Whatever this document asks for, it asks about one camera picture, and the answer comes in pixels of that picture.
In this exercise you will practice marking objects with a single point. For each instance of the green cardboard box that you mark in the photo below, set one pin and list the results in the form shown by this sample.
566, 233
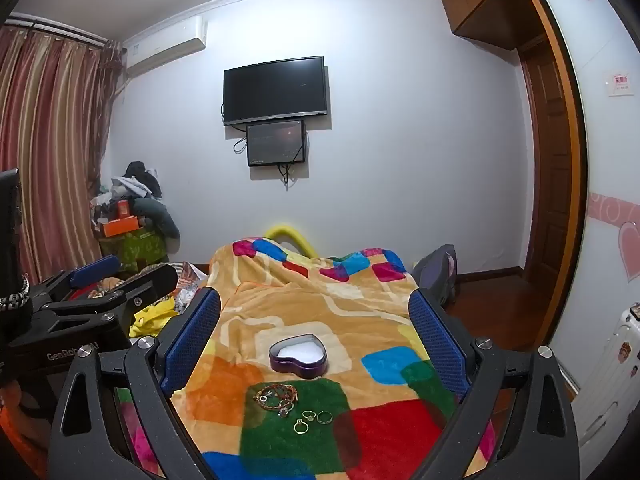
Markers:
135, 247

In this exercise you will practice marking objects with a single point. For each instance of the striped patterned fabric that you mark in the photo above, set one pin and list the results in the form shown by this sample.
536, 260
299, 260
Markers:
190, 280

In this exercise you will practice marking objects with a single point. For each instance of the red and white wall label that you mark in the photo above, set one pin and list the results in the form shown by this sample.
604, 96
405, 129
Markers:
621, 84

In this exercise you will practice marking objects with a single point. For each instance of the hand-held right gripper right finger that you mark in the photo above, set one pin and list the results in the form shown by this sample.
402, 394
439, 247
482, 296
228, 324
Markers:
437, 340

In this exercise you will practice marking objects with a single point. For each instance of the white wardrobe door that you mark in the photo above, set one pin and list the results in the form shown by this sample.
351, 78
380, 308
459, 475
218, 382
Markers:
600, 170

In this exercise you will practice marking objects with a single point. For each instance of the pile of clothes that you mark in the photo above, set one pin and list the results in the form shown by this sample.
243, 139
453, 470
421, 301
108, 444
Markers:
145, 185

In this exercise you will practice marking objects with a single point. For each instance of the striped red curtain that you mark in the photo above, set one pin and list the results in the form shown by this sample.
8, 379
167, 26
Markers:
50, 150

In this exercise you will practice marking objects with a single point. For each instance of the brown wooden door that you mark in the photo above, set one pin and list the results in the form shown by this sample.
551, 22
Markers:
547, 170

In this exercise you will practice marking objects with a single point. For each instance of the orange box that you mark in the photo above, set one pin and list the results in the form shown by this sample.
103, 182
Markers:
120, 226

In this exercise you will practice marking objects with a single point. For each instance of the small black wall monitor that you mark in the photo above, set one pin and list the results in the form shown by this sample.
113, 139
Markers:
276, 142

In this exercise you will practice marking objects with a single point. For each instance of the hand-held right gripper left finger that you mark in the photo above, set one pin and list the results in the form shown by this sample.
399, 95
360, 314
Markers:
192, 340

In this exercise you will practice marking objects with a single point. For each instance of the purple heart-shaped tin box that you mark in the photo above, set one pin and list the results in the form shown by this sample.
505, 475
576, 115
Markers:
295, 366

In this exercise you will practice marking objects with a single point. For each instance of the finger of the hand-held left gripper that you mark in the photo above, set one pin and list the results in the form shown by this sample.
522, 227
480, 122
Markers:
95, 267
150, 280

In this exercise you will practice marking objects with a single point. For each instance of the grey backpack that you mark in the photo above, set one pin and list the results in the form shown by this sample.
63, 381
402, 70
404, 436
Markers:
437, 275

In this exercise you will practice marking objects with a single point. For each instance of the black wall television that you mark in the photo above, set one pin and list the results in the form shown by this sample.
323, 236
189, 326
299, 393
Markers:
275, 90

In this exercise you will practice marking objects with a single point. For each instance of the white air conditioner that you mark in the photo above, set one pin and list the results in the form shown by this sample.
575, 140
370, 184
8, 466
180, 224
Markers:
165, 45

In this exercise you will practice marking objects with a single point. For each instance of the yellow cloth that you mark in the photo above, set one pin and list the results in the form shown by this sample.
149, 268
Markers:
150, 317

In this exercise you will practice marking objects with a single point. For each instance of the colourful patchwork fleece blanket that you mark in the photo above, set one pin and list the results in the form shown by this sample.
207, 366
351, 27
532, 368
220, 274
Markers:
320, 305

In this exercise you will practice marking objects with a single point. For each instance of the brown wooden overhead cabinet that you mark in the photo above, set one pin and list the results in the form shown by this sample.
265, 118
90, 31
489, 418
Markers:
480, 5

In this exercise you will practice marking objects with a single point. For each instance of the white suitcase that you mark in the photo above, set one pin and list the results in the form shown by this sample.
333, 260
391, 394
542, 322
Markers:
610, 380

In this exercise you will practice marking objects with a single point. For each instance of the yellow foam tube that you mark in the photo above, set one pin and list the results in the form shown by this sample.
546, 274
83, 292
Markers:
290, 233

